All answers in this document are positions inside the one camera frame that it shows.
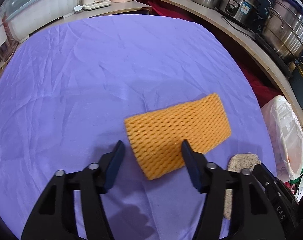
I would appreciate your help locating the white power plug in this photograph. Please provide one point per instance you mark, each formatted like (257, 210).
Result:
(77, 8)

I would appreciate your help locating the white dish drainer with lid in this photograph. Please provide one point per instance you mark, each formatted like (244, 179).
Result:
(23, 17)

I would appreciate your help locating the white bag lined trash bin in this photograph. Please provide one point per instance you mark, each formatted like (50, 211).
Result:
(286, 138)

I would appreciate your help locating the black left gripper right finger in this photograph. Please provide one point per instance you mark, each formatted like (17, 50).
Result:
(252, 215)

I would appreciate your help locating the white blender cup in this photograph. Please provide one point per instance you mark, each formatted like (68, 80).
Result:
(5, 47)

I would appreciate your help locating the grey cork piece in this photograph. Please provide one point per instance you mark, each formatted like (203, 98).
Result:
(236, 164)

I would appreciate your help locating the purple tablecloth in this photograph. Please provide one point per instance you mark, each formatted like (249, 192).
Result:
(67, 90)

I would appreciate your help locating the large steel steamer pot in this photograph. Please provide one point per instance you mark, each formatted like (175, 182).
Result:
(283, 29)

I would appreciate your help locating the orange foam fruit net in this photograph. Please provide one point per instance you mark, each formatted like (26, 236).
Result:
(156, 137)

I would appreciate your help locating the black induction cooker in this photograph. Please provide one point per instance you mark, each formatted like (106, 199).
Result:
(284, 68)

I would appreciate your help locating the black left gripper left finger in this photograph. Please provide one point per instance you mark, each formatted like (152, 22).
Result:
(53, 216)

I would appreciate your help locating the dark red cloth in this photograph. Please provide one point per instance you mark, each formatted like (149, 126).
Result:
(262, 87)

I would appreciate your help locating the silver rice cooker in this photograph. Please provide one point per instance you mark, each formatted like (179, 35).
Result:
(241, 11)

